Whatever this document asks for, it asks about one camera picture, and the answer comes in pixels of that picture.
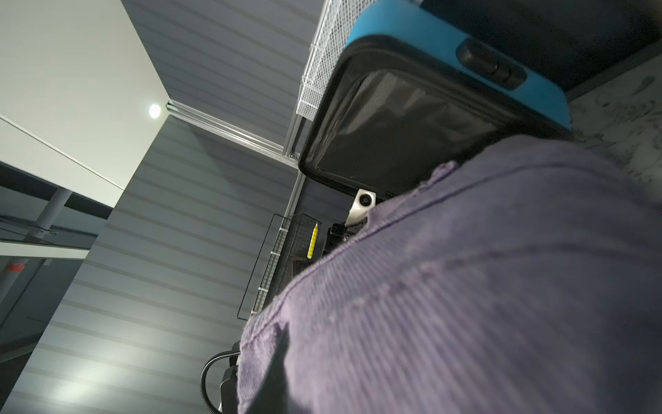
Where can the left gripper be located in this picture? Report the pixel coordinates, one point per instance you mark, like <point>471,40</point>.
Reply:
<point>339,234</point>

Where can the purple jeans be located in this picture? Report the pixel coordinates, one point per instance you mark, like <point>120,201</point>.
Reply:
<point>527,280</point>

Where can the yellow marker pen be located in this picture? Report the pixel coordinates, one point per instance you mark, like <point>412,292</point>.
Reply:
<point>313,242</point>

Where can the blue hard-shell suitcase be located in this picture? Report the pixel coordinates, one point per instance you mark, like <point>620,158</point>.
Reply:
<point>423,83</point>

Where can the floral table cloth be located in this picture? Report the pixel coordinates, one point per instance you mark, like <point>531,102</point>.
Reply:
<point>621,121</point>

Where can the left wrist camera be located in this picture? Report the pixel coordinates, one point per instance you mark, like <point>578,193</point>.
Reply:
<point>363,202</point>

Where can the black wire wall basket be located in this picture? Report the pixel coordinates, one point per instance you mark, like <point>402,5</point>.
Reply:
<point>281,257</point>

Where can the white wire mesh basket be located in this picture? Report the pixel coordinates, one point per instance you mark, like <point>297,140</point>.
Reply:
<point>333,30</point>

